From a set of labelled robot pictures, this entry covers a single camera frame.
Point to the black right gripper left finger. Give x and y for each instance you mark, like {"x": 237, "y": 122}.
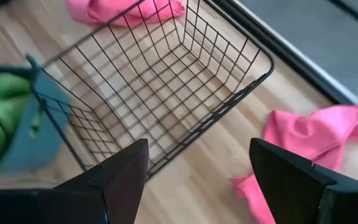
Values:
{"x": 117, "y": 186}

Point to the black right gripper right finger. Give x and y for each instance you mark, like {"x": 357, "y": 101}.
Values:
{"x": 291, "y": 186}

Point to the pink microfiber towel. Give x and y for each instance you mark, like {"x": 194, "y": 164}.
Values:
{"x": 110, "y": 12}
{"x": 306, "y": 133}

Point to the green microfiber towel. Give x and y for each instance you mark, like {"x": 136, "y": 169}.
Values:
{"x": 2, "y": 105}

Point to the teal plastic bin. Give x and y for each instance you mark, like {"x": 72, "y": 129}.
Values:
{"x": 26, "y": 149}

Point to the black aluminium table frame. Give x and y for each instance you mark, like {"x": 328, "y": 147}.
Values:
{"x": 291, "y": 60}

